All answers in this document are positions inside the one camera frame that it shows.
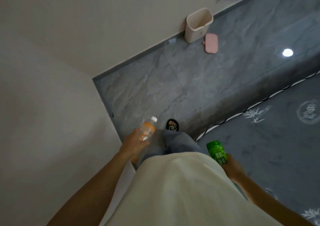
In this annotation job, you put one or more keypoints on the person's right hand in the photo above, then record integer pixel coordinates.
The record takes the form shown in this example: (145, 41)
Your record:
(231, 167)

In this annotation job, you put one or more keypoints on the person's left hand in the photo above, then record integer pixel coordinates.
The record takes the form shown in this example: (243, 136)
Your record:
(132, 144)

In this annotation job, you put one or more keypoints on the person's right fingers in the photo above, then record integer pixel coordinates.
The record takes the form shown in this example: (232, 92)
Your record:
(226, 159)

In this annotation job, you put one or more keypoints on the person's left thumb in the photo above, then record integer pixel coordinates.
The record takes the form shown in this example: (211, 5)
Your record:
(138, 132)

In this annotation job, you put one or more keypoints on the orange drink bottle white cap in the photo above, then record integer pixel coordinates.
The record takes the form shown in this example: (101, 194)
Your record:
(147, 131)

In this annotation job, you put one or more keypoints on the green drink bottle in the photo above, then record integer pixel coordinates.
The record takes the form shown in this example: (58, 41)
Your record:
(217, 152)

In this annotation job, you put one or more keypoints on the person's right forearm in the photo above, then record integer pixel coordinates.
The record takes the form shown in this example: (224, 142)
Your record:
(268, 200)

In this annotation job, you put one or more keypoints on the person's left forearm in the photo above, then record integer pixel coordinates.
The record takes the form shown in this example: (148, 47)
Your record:
(97, 188)

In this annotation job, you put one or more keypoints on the black sandal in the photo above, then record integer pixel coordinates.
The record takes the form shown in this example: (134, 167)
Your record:
(172, 125)

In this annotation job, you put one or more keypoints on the grey jeans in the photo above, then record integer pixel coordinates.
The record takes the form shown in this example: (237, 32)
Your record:
(172, 144)

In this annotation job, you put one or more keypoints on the grey mattress with bamboo print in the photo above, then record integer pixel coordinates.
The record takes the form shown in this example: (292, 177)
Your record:
(270, 143)

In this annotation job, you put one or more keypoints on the white shirt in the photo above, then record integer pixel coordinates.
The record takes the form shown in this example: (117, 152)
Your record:
(182, 190)

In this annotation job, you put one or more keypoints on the pink bin lid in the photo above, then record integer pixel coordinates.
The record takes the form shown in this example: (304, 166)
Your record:
(211, 43)

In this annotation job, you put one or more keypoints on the white waste bin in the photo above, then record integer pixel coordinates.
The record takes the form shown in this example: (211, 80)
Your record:
(197, 25)

